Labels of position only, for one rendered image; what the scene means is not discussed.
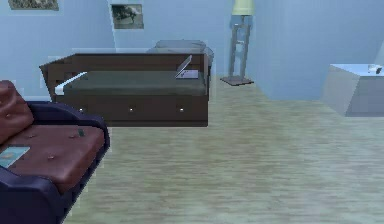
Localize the grey open laptop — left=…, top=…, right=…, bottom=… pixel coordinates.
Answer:
left=174, top=54, right=200, bottom=80

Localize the dark brown wooden bed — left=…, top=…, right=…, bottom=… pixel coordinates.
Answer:
left=38, top=52, right=211, bottom=128

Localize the grey armchair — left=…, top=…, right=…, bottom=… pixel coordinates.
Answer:
left=146, top=39, right=215, bottom=68

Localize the floor lamp with yellow shade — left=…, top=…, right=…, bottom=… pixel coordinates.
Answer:
left=219, top=0, right=257, bottom=87

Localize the framed dark picture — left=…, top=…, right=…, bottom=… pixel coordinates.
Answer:
left=110, top=3, right=145, bottom=30

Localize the dark blue red-cushioned sofa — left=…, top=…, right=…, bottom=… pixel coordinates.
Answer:
left=0, top=79, right=111, bottom=224

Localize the white side table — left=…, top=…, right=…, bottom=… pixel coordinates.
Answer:
left=321, top=63, right=384, bottom=118

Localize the teal book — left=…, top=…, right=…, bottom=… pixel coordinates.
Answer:
left=0, top=145, right=31, bottom=169

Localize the framed grey-green picture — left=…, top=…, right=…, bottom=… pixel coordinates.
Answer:
left=7, top=0, right=60, bottom=12

